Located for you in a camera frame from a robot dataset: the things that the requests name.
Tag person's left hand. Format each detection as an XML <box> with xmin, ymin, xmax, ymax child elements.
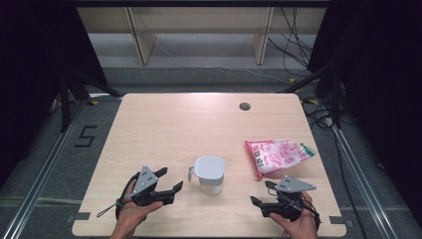
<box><xmin>112</xmin><ymin>180</ymin><xmax>165</xmax><ymax>233</ymax></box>

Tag person's right hand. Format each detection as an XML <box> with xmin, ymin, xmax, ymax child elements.
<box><xmin>269</xmin><ymin>191</ymin><xmax>319</xmax><ymax>235</ymax></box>

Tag grey cord loop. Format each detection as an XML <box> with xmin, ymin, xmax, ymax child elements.
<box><xmin>96</xmin><ymin>197</ymin><xmax>133</xmax><ymax>219</ymax></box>

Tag dark table bracket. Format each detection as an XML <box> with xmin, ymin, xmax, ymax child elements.
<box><xmin>328</xmin><ymin>215</ymin><xmax>353</xmax><ymax>229</ymax></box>
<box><xmin>66</xmin><ymin>211</ymin><xmax>92</xmax><ymax>224</ymax></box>

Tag right hand-held gripper black cable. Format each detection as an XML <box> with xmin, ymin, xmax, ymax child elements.
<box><xmin>304</xmin><ymin>198</ymin><xmax>322</xmax><ymax>231</ymax></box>

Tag tangled black floor cables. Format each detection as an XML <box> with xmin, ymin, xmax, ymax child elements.
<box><xmin>302</xmin><ymin>95</ymin><xmax>336</xmax><ymax>130</ymax></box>

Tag black hanging cable bundle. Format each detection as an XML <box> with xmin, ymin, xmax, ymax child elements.
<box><xmin>267</xmin><ymin>7</ymin><xmax>317</xmax><ymax>78</ymax></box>

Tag black metal stand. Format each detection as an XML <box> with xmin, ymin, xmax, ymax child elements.
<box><xmin>58</xmin><ymin>68</ymin><xmax>124</xmax><ymax>133</ymax></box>
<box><xmin>278</xmin><ymin>62</ymin><xmax>343</xmax><ymax>130</ymax></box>

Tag aluminium floor rail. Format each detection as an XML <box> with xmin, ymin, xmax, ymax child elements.
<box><xmin>0</xmin><ymin>98</ymin><xmax>90</xmax><ymax>239</ymax></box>
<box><xmin>330</xmin><ymin>123</ymin><xmax>401</xmax><ymax>239</ymax></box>

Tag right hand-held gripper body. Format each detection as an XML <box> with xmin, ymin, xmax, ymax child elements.
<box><xmin>261</xmin><ymin>174</ymin><xmax>317</xmax><ymax>222</ymax></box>

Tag black curtain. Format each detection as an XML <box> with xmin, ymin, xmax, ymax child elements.
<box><xmin>307</xmin><ymin>0</ymin><xmax>422</xmax><ymax>230</ymax></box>
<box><xmin>0</xmin><ymin>0</ymin><xmax>109</xmax><ymax>187</ymax></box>

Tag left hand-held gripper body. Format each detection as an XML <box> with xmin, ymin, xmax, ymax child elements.
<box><xmin>131</xmin><ymin>165</ymin><xmax>176</xmax><ymax>207</ymax></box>

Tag pink snack bag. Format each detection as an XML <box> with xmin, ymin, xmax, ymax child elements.
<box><xmin>245</xmin><ymin>138</ymin><xmax>317</xmax><ymax>179</ymax></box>

